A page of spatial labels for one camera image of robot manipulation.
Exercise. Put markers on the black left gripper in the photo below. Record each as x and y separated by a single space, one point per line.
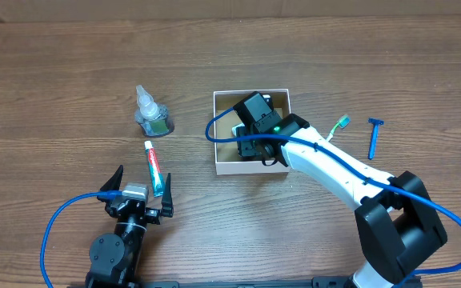
150 214

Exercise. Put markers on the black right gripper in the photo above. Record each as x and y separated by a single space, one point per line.
246 145

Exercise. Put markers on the green white floss packet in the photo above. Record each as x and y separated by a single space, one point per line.
235 130

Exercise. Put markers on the green white toothbrush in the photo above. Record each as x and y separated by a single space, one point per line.
340 124

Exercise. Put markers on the blue disposable razor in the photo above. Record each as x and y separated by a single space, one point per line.
376 123

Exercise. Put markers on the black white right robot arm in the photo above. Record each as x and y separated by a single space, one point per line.
399 227

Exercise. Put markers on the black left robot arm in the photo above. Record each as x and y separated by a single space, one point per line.
114 256

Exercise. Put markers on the red green toothpaste tube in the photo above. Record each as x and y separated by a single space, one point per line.
155 172

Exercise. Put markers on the white cardboard box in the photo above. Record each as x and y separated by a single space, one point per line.
227 160

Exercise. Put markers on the clear soap pump bottle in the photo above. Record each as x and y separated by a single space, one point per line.
154 118

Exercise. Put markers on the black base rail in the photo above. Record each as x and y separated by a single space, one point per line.
316 282

